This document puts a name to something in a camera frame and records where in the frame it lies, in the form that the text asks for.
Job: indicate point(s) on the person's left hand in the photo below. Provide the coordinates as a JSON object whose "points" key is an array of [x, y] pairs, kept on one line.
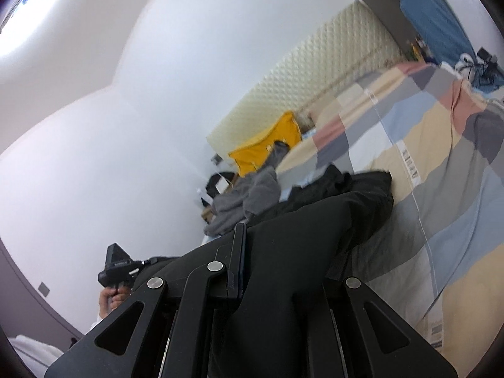
{"points": [[111, 298]]}

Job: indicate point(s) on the bottles on side table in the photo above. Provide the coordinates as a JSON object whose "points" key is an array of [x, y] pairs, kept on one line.
{"points": [[415, 52]]}

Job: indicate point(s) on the cream quilted headboard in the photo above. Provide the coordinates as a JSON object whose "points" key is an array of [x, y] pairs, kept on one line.
{"points": [[346, 47]]}

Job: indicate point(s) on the grey fleece garment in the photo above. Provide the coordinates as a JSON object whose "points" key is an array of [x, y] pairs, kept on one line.
{"points": [[249, 196]]}

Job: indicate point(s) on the plaid patchwork duvet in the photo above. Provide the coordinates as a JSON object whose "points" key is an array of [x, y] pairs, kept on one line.
{"points": [[438, 259]]}

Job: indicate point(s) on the wall power socket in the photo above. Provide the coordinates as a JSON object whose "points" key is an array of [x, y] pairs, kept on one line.
{"points": [[216, 159]]}

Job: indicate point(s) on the cardboard box nightstand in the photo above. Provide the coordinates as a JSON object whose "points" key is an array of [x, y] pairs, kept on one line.
{"points": [[207, 214]]}

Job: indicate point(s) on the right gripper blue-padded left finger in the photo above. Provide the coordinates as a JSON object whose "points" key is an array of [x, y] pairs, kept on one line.
{"points": [[165, 329]]}

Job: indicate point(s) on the black bag on nightstand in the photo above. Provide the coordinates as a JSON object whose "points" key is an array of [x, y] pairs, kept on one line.
{"points": [[219, 182]]}

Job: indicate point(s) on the black puffer jacket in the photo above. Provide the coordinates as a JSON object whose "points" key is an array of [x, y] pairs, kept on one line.
{"points": [[288, 258]]}

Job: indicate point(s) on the yellow pillow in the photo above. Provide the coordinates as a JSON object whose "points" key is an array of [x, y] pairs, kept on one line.
{"points": [[251, 155]]}

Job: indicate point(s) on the pink pillow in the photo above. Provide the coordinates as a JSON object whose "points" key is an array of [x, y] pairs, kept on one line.
{"points": [[322, 116]]}

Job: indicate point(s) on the black camera tripod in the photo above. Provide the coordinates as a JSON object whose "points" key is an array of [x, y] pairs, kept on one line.
{"points": [[483, 71]]}

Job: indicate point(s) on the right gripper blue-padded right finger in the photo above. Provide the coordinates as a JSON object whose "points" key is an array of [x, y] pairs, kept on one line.
{"points": [[358, 335]]}

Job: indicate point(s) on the blue covered chair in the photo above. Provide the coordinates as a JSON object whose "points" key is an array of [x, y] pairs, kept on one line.
{"points": [[440, 29]]}

